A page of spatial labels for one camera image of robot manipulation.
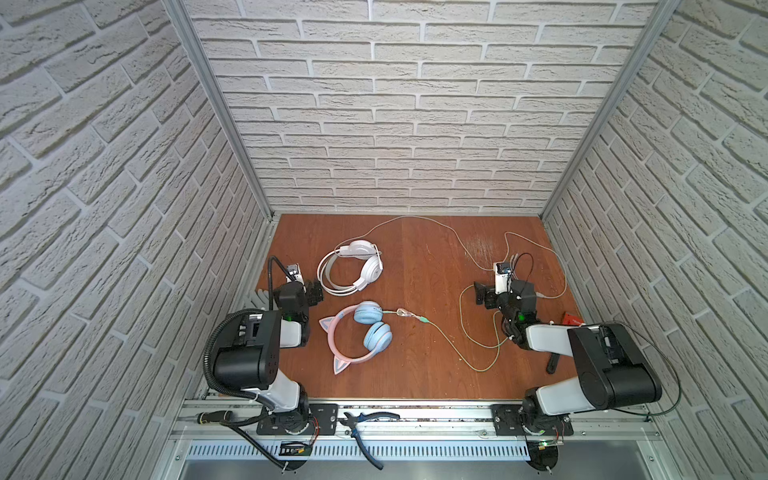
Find blue handled pliers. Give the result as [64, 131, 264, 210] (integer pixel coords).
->
[338, 410, 401, 471]

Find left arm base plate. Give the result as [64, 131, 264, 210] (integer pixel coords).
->
[256, 403, 339, 436]

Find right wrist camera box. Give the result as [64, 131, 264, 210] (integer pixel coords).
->
[494, 261, 513, 294]

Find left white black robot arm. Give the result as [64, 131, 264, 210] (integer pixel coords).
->
[203, 281, 323, 428]

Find green headphone cable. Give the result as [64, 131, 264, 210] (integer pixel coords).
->
[382, 284, 511, 374]

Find red small object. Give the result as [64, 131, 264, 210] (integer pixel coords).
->
[561, 312, 584, 326]

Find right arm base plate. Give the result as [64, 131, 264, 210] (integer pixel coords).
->
[490, 403, 574, 437]

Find pink blue cat-ear headphones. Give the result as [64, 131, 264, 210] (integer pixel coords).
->
[319, 301, 393, 375]

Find white headphone cable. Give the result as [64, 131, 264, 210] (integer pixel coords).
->
[333, 215, 569, 301]

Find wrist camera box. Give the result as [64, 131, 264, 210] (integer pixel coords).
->
[494, 261, 513, 294]
[285, 264, 304, 283]

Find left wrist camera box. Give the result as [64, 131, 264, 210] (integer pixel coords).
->
[285, 264, 304, 283]

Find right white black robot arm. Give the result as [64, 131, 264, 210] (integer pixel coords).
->
[473, 279, 663, 425]

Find aluminium front rail frame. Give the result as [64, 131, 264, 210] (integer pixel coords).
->
[170, 398, 662, 463]

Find black yellow screwdriver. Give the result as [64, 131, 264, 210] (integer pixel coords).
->
[195, 410, 233, 425]

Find white headphones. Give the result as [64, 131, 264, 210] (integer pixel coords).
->
[316, 239, 383, 297]

